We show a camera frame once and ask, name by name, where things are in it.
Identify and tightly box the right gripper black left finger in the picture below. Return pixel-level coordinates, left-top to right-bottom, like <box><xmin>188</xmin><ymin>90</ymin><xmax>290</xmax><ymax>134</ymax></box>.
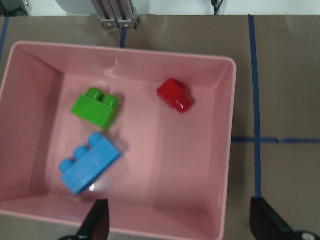
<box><xmin>75</xmin><ymin>199</ymin><xmax>110</xmax><ymax>240</ymax></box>

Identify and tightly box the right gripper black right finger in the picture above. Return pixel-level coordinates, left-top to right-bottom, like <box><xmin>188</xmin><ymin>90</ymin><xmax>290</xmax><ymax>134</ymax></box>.
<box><xmin>249</xmin><ymin>197</ymin><xmax>297</xmax><ymax>240</ymax></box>

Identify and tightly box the blue toy block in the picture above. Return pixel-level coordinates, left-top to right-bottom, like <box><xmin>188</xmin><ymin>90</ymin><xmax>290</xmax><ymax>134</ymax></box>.
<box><xmin>58</xmin><ymin>132</ymin><xmax>122</xmax><ymax>195</ymax></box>

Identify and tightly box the green toy block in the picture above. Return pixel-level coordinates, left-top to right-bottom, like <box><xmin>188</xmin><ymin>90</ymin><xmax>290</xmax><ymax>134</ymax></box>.
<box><xmin>71</xmin><ymin>87</ymin><xmax>119</xmax><ymax>131</ymax></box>

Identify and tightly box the red toy block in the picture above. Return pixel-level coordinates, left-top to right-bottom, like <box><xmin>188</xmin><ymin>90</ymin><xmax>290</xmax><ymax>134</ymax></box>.
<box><xmin>156</xmin><ymin>78</ymin><xmax>196</xmax><ymax>114</ymax></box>

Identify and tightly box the pink plastic box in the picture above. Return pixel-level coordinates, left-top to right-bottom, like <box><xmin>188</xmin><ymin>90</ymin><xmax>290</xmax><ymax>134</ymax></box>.
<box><xmin>0</xmin><ymin>41</ymin><xmax>237</xmax><ymax>240</ymax></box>

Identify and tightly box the aluminium frame post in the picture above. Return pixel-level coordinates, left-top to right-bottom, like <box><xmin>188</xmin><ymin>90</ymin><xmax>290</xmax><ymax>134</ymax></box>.
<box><xmin>91</xmin><ymin>0</ymin><xmax>139</xmax><ymax>29</ymax></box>

